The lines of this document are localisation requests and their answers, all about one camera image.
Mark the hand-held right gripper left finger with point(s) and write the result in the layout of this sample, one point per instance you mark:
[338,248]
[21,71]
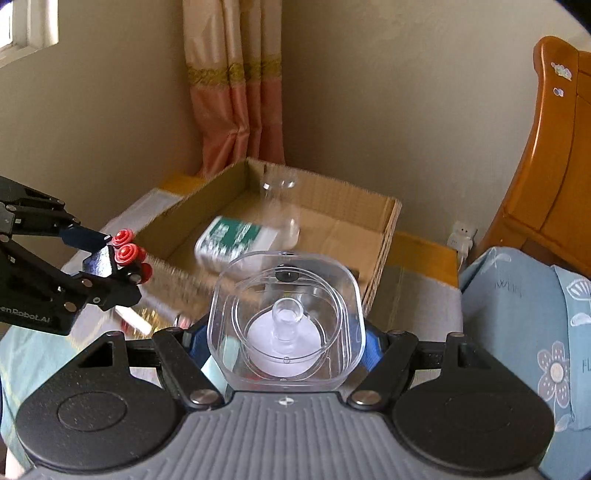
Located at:
[197,345]

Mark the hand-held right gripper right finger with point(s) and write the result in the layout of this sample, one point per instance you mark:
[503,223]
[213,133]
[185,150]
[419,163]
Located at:
[371,346]

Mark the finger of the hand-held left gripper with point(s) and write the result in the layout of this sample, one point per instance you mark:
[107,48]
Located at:
[111,290]
[85,236]

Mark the black toy with red wheels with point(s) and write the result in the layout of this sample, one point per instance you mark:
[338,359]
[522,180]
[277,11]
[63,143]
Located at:
[127,253]

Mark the clear square plastic container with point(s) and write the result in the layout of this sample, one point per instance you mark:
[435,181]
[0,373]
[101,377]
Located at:
[286,323]

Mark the white plastic jar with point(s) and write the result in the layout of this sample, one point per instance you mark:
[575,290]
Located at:
[231,240]

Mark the cardboard box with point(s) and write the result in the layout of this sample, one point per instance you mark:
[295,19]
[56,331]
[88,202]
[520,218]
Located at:
[341,230]

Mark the clear plastic cup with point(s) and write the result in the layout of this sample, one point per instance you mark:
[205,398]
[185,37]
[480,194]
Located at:
[281,207]

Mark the teal checked printed blanket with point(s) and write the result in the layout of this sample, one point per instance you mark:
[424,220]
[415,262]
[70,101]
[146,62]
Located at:
[415,300]

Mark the blue floral bed sheet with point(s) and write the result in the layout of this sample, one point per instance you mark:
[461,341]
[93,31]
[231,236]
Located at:
[503,314]

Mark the pink and cream curtain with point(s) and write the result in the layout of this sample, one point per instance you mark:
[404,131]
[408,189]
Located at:
[231,92]

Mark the blue floral pillow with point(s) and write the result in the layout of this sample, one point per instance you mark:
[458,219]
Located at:
[579,323]

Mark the window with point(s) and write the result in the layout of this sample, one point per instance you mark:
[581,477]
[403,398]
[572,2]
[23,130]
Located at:
[18,27]

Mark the wooden bed headboard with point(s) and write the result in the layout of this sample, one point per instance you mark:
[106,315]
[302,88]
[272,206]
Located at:
[554,184]

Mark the white cloud sticker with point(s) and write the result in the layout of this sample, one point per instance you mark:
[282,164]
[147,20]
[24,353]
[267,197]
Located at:
[561,70]

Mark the white wall power socket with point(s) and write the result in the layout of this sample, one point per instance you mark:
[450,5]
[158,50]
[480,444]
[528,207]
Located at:
[461,235]

